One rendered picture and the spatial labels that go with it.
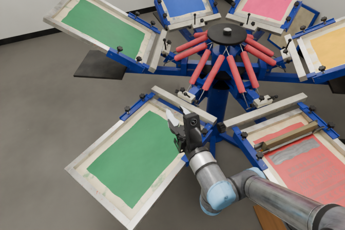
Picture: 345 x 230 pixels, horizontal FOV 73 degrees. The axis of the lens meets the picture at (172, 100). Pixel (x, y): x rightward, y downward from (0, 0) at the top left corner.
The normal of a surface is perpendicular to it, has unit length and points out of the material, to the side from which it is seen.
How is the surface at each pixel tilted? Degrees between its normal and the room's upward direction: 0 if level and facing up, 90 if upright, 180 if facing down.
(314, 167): 0
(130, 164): 0
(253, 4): 32
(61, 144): 0
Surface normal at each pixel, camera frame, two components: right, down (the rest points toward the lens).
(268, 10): -0.36, -0.27
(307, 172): -0.04, -0.69
